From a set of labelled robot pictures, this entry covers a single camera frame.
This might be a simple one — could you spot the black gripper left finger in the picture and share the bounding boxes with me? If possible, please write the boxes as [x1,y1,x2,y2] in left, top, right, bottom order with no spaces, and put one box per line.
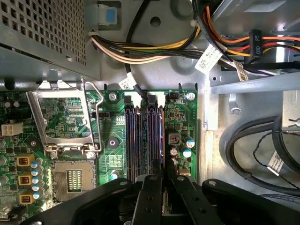
[20,159,164,225]

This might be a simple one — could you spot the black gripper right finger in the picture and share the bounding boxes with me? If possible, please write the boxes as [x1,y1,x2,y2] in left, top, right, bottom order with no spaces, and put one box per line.
[167,160,300,225]

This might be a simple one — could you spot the black RAM slot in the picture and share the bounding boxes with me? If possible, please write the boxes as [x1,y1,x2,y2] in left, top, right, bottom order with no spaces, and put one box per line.
[155,92,165,165]
[135,91,144,184]
[125,91,136,184]
[147,92,156,176]

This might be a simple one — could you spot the green motherboard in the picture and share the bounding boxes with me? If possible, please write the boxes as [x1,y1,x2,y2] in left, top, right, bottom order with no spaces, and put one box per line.
[0,89,199,225]

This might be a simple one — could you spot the CPU socket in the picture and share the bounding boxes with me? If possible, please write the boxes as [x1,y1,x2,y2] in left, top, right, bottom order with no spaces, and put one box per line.
[51,152,97,203]

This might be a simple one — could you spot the grey disk bay cage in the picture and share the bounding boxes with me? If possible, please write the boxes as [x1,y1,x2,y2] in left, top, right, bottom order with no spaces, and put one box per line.
[282,90,300,135]

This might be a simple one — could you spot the metal socket cover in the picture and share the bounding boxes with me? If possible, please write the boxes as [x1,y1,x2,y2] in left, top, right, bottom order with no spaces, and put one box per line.
[25,80,99,154]

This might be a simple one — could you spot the grey optical drive cage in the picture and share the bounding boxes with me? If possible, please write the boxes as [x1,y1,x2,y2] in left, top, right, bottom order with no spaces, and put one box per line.
[210,0,300,95]

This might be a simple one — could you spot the white four-pin connector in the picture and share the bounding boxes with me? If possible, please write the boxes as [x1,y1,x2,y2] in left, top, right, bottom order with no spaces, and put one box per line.
[1,121,24,137]

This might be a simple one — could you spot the black P5 power connector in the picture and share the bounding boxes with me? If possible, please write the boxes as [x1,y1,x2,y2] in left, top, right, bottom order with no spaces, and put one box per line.
[247,29,263,62]

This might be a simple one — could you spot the grey power supply box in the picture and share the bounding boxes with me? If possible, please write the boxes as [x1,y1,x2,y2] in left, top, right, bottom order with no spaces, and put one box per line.
[0,0,102,82]

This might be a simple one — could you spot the translucent blue clip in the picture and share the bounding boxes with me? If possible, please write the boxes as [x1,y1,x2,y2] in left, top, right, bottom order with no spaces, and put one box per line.
[97,1,121,26]

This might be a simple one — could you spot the thick black cable loop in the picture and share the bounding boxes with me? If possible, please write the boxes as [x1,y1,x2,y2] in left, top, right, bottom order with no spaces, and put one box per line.
[225,114,300,198]

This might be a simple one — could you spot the wire locking lever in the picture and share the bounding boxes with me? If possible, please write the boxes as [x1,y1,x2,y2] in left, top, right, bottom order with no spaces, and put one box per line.
[81,78,104,153]

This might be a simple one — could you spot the white barcode cable label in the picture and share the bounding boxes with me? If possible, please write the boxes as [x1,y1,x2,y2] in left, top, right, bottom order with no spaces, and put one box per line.
[194,44,224,75]
[118,73,137,91]
[266,151,287,177]
[234,62,250,83]

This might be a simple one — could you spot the yellow white black wire bundle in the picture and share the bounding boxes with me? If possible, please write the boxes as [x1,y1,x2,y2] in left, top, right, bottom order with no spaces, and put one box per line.
[88,24,203,66]

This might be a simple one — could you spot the thin black cable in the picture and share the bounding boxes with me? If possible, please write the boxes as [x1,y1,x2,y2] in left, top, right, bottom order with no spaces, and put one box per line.
[125,0,150,99]

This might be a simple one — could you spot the orange power wires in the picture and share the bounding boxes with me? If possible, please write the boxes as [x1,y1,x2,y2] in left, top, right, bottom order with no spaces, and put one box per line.
[201,4,300,60]

